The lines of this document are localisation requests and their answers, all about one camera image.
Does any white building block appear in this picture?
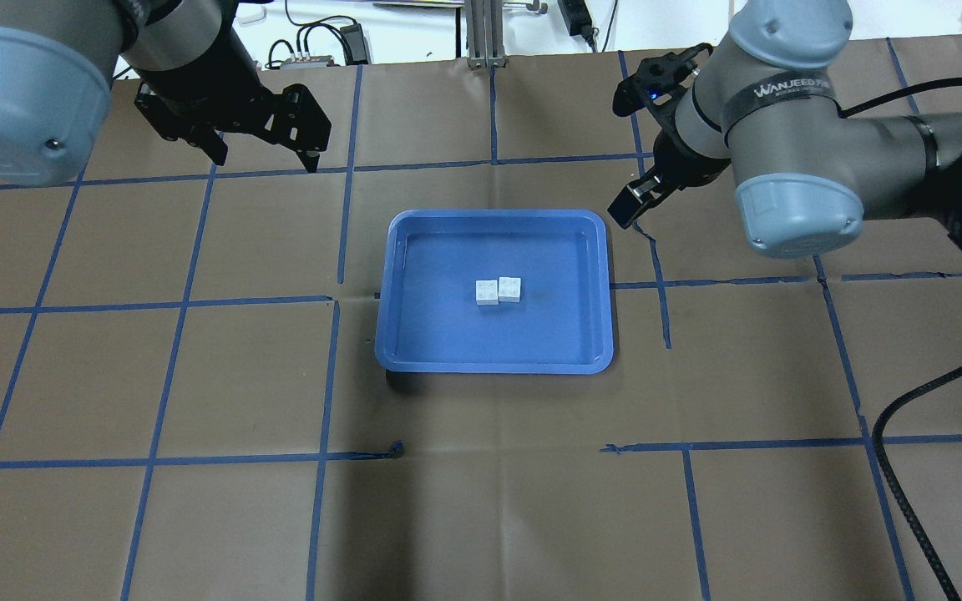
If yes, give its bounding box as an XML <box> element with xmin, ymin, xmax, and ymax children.
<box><xmin>474</xmin><ymin>279</ymin><xmax>499</xmax><ymax>306</ymax></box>
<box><xmin>497</xmin><ymin>276</ymin><xmax>523</xmax><ymax>303</ymax></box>

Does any blue plastic tray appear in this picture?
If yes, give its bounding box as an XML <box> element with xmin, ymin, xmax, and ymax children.
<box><xmin>375</xmin><ymin>210</ymin><xmax>615</xmax><ymax>374</ymax></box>

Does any aluminium frame post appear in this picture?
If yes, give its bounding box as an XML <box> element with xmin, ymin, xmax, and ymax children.
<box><xmin>464</xmin><ymin>0</ymin><xmax>507</xmax><ymax>71</ymax></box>

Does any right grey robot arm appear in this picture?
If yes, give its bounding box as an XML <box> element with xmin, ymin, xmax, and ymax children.
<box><xmin>608</xmin><ymin>1</ymin><xmax>962</xmax><ymax>260</ymax></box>

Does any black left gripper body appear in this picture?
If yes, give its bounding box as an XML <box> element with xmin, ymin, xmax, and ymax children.
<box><xmin>134</xmin><ymin>83</ymin><xmax>332</xmax><ymax>156</ymax></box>

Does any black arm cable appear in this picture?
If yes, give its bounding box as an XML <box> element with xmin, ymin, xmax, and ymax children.
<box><xmin>872</xmin><ymin>332</ymin><xmax>962</xmax><ymax>601</ymax></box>

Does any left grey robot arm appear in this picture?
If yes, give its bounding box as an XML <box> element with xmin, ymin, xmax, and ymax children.
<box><xmin>0</xmin><ymin>1</ymin><xmax>332</xmax><ymax>186</ymax></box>

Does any black power adapter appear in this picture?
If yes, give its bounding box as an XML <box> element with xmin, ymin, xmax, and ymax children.
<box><xmin>339</xmin><ymin>23</ymin><xmax>370</xmax><ymax>65</ymax></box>

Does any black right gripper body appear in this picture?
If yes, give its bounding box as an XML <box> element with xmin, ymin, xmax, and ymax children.
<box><xmin>612</xmin><ymin>44</ymin><xmax>732</xmax><ymax>188</ymax></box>

